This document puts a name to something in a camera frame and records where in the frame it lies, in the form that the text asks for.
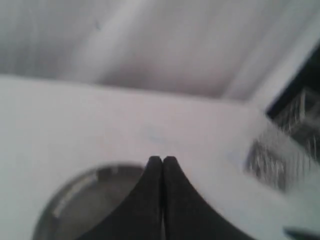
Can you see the round steel plate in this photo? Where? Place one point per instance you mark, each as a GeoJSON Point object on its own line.
{"type": "Point", "coordinates": [85, 200]}

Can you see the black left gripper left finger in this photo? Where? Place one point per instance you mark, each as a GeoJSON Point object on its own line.
{"type": "Point", "coordinates": [139, 215]}

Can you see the chrome wire utensil basket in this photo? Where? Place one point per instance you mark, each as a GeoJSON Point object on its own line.
{"type": "Point", "coordinates": [288, 151]}

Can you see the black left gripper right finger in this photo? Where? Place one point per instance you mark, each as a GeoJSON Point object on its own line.
{"type": "Point", "coordinates": [187, 216]}

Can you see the white backdrop curtain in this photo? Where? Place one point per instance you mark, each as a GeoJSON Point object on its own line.
{"type": "Point", "coordinates": [232, 49]}

